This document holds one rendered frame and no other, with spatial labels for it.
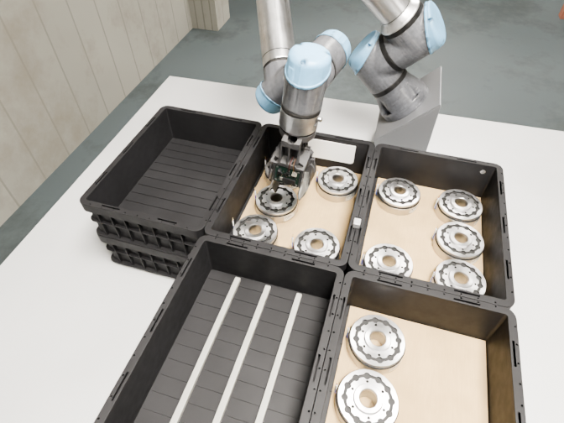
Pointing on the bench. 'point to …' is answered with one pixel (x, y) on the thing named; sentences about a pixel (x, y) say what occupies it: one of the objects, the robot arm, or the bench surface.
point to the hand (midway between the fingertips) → (289, 189)
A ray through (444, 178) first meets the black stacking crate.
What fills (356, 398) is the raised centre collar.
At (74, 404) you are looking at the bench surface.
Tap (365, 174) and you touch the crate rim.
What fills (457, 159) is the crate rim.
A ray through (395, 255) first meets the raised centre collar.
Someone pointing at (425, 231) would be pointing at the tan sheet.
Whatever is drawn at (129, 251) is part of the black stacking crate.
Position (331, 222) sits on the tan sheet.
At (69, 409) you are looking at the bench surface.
